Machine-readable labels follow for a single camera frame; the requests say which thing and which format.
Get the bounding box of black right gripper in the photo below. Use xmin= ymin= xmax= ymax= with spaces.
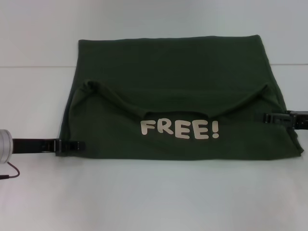
xmin=256 ymin=110 xmax=308 ymax=132

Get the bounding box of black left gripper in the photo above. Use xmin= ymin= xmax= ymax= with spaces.
xmin=12 ymin=138 xmax=86 ymax=154

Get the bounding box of dark green t-shirt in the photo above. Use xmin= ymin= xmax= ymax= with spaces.
xmin=54 ymin=35 xmax=304 ymax=158

